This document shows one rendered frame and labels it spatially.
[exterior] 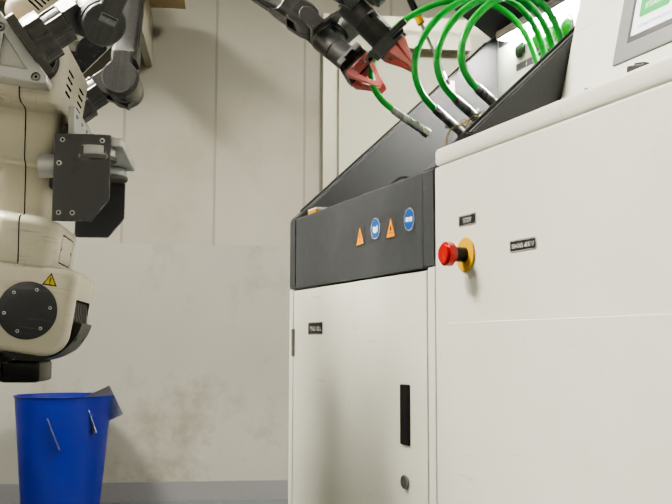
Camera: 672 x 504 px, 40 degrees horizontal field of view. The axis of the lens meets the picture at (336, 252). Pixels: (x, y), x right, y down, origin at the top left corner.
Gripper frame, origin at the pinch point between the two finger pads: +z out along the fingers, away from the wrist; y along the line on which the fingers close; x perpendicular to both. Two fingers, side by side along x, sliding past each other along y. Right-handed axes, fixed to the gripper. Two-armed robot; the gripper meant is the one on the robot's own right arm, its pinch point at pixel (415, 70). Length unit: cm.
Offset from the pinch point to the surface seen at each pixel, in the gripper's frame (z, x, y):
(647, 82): 23, -86, -14
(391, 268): 22.7, -23.0, -37.1
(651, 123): 27, -87, -17
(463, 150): 16, -47, -21
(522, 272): 32, -62, -32
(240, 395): 35, 225, -78
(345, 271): 18.3, -2.8, -40.2
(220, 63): -75, 228, 21
